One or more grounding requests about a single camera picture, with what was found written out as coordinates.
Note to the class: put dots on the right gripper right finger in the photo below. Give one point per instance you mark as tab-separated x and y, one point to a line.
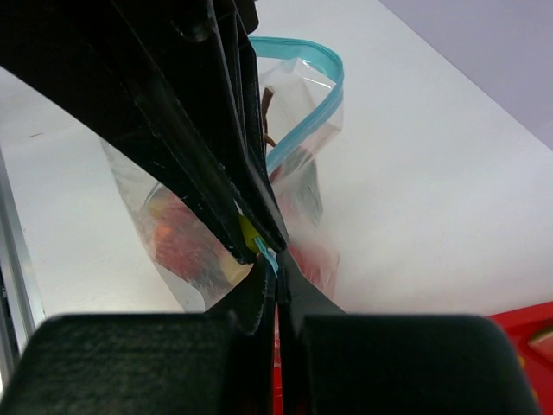
297	297

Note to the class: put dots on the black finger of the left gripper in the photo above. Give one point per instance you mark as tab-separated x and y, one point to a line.
157	80
262	208

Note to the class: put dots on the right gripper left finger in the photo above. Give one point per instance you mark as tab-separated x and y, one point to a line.
251	304

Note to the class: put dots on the clear zip top bag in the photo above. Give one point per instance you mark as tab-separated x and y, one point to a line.
301	85

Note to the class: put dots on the red plastic bin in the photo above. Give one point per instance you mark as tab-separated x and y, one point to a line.
530	331

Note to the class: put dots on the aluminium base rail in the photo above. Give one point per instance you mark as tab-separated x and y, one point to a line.
22	310

